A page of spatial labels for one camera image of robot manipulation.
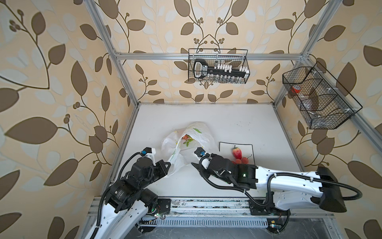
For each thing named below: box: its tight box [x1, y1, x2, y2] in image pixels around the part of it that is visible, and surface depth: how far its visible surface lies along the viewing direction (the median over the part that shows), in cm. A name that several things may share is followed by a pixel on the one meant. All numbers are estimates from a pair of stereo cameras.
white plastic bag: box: [161, 121, 219, 178], surface depth 82 cm
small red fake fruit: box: [241, 154, 253, 165], surface depth 89 cm
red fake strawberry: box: [232, 144, 243, 160], surface depth 91 cm
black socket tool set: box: [193, 58, 250, 80], surface depth 86 cm
